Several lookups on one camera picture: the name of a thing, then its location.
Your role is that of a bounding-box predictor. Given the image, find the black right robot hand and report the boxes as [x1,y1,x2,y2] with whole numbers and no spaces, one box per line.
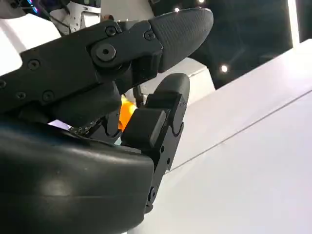
[0,7,215,234]

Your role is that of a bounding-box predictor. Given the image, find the orange and white bread roll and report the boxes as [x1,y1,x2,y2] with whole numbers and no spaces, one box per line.
[118,95,137,130]

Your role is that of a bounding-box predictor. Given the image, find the lilac plate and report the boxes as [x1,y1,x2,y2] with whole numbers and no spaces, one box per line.
[47,119,72,131]

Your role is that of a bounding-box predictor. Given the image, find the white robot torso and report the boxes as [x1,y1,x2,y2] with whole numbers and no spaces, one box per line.
[0,0,102,77]

